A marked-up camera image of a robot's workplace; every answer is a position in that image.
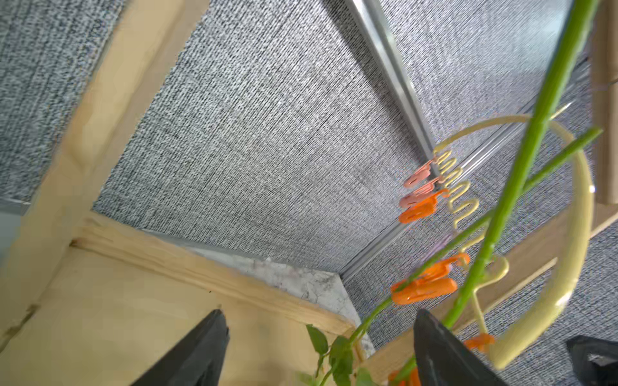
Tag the purple clip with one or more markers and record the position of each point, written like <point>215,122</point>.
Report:
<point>440,244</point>

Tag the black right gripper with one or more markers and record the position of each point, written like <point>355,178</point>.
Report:
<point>594,361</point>

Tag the pink clip top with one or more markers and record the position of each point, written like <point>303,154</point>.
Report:
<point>421,174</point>

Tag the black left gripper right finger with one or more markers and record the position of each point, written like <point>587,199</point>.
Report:
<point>444,360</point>

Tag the orange clip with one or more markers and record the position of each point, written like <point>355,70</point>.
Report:
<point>424,209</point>
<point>432,283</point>

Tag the yellow wavy clothes hanger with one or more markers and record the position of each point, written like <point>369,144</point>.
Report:
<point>570,261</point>

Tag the orange clip lowest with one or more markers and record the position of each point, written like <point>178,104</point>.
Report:
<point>478,343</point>

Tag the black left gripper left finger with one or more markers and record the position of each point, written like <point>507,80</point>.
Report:
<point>197,359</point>

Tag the pink clip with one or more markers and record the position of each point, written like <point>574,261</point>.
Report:
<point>419,194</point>
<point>421,174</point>

